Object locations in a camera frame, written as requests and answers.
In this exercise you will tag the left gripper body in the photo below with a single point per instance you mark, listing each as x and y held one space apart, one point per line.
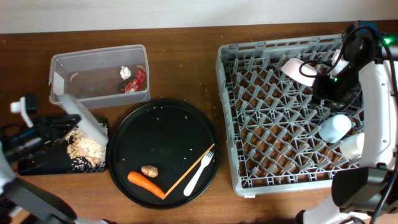
45 135

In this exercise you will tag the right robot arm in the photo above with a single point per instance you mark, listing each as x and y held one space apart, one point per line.
365 68

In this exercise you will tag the grey dishwasher rack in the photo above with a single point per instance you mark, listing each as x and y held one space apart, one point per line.
272 129

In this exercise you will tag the brown walnut shell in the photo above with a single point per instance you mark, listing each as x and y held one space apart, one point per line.
150 171

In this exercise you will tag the wooden chopstick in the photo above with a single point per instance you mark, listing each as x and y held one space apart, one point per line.
188 170

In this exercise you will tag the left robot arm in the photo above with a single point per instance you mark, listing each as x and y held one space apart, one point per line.
49 145

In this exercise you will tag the pink bowl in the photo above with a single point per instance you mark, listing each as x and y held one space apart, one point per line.
304 75

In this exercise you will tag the grey plate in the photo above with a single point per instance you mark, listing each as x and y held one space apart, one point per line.
88 122

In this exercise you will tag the round black serving tray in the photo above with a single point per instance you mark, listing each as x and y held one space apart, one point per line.
169 135

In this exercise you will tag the white plastic fork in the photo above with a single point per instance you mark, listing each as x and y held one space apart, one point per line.
205 161

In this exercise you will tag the orange carrot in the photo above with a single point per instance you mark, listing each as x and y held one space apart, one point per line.
138 179

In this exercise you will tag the clear plastic waste bin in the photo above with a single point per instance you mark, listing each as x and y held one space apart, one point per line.
92 76

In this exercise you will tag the red snack wrapper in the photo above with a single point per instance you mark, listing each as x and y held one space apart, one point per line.
137 82

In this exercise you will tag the white tissue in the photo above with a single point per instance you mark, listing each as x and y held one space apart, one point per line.
125 73

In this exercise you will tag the black rectangular tray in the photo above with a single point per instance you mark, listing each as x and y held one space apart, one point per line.
54 161

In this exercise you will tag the white cup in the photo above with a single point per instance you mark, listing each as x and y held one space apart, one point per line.
352 146

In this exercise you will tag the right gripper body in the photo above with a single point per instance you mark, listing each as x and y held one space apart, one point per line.
337 93

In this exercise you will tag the rice and peanut shells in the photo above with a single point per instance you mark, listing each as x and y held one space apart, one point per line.
86 154

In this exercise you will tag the light blue cup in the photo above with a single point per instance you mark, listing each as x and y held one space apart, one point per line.
334 128

